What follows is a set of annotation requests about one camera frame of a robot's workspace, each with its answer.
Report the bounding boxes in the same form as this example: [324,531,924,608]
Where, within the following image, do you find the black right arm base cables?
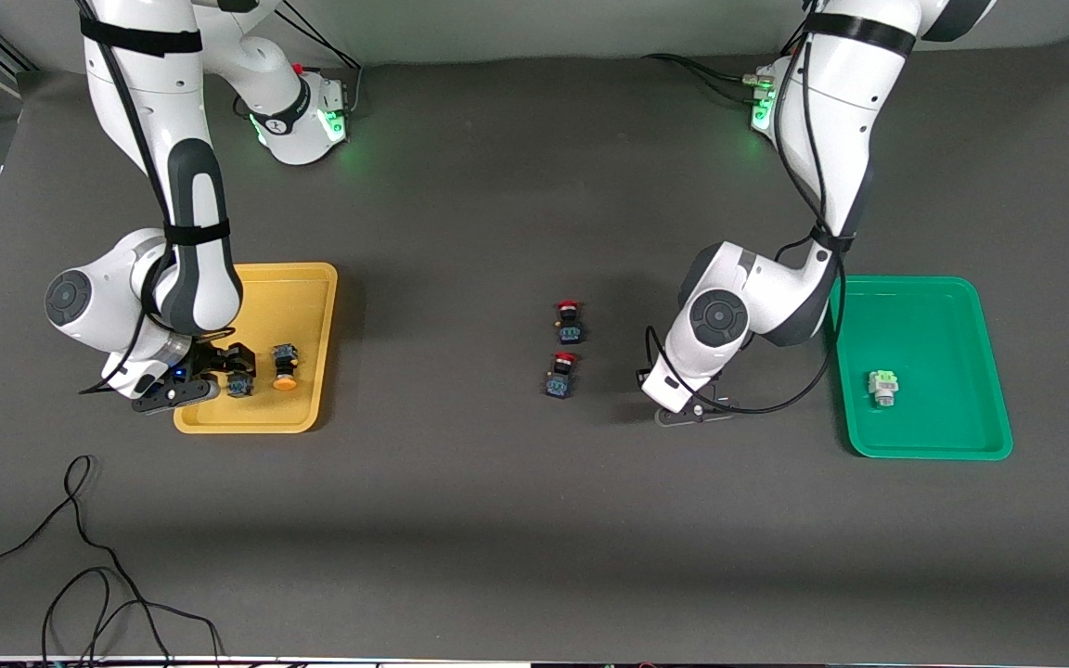
[284,5,364,117]

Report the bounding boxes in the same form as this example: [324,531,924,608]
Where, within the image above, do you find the green plastic tray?
[829,276,1014,462]

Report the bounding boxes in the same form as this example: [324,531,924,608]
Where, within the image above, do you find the dark grey table cover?
[0,37,1069,664]

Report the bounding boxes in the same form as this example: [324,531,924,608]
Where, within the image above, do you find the yellow plastic tray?
[173,263,339,435]

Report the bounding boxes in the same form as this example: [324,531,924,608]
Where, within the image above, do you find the red push button switch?
[553,300,585,345]
[545,352,578,400]

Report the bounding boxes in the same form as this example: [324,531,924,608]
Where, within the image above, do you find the loose black cable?
[0,455,225,668]

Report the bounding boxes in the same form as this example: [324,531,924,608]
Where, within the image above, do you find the black arm base cables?
[284,5,364,117]
[641,37,800,103]

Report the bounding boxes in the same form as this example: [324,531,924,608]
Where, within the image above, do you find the black left arm base cables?
[641,37,800,103]

